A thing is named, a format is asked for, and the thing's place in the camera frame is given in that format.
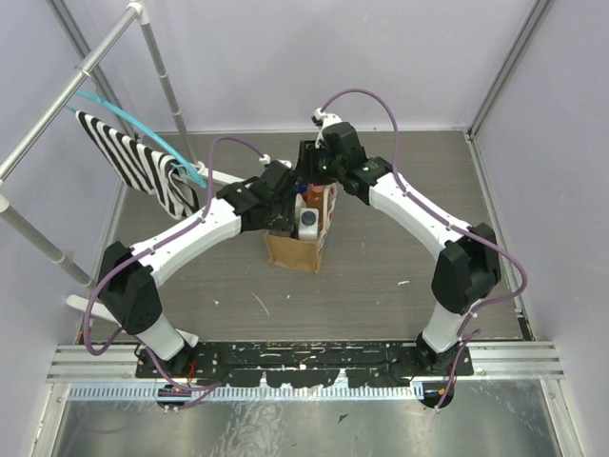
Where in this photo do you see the white metal clothes rack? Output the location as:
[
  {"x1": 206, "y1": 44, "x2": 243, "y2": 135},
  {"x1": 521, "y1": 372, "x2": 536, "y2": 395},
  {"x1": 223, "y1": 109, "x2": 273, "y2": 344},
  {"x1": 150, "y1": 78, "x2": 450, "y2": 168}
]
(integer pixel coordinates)
[{"x1": 0, "y1": 0, "x2": 248, "y2": 344}]

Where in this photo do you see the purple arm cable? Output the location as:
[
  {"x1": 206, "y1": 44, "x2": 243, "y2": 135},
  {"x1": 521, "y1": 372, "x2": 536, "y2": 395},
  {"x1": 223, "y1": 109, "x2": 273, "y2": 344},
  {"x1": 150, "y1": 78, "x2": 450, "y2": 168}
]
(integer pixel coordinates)
[
  {"x1": 313, "y1": 88, "x2": 529, "y2": 413},
  {"x1": 83, "y1": 136, "x2": 273, "y2": 410}
]

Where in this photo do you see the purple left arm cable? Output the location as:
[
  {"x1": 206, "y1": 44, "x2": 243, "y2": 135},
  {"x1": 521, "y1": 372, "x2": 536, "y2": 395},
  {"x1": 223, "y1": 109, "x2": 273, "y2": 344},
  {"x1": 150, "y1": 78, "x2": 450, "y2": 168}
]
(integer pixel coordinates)
[{"x1": 83, "y1": 136, "x2": 273, "y2": 410}]

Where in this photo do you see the orange bottle pink cap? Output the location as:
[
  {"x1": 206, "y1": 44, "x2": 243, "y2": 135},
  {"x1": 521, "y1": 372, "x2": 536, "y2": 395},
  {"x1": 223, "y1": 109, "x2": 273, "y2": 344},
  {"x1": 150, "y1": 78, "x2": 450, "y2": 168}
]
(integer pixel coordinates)
[{"x1": 306, "y1": 185, "x2": 324, "y2": 211}]

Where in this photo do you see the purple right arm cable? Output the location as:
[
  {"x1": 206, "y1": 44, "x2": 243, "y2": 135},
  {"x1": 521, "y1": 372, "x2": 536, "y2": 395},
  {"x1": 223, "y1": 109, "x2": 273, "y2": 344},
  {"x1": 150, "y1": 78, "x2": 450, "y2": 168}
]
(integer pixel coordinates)
[{"x1": 313, "y1": 88, "x2": 529, "y2": 413}]

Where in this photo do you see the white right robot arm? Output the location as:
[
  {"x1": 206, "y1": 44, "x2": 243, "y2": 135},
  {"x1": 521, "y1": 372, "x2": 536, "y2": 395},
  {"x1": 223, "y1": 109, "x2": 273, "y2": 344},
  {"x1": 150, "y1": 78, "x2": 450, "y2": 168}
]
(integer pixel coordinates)
[{"x1": 296, "y1": 116, "x2": 501, "y2": 375}]

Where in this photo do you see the black white striped cloth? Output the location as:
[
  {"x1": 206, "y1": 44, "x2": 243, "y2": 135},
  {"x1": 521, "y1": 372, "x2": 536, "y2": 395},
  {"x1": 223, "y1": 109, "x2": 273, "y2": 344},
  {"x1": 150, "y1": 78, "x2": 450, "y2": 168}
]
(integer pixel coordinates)
[{"x1": 74, "y1": 110, "x2": 201, "y2": 220}]

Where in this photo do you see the burlap watermelon canvas bag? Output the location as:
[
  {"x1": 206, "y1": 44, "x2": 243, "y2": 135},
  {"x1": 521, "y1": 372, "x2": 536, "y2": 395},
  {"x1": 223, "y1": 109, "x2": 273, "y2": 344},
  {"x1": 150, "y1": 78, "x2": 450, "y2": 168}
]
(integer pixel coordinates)
[{"x1": 265, "y1": 184, "x2": 338, "y2": 273}]

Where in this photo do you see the aluminium frame rail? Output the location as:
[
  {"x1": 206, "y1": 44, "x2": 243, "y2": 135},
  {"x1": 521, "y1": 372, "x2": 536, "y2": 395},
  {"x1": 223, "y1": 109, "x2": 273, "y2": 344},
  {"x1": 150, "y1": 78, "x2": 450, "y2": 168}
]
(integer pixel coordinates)
[{"x1": 48, "y1": 341, "x2": 563, "y2": 387}]

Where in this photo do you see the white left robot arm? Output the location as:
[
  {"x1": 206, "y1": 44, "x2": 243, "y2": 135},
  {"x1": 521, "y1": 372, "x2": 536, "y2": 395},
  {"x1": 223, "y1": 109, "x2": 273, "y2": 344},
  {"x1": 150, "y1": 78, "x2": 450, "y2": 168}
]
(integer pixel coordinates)
[{"x1": 92, "y1": 160, "x2": 296, "y2": 377}]

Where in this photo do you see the teal plastic hanger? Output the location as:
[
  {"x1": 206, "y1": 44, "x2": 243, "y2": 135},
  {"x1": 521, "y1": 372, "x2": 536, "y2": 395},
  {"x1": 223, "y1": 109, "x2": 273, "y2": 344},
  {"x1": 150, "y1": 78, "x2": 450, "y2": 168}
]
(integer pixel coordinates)
[{"x1": 75, "y1": 89, "x2": 206, "y2": 189}]

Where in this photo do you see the white bottle dark cap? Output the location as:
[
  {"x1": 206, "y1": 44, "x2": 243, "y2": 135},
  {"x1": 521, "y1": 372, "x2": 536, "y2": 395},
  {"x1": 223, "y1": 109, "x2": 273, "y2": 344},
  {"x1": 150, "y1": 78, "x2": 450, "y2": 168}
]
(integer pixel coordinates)
[{"x1": 298, "y1": 208, "x2": 319, "y2": 242}]

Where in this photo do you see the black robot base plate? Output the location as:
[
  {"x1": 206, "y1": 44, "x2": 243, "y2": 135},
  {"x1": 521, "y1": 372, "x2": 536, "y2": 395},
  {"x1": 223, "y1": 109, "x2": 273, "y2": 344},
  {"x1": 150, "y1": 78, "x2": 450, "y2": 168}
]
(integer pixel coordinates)
[{"x1": 159, "y1": 341, "x2": 474, "y2": 388}]

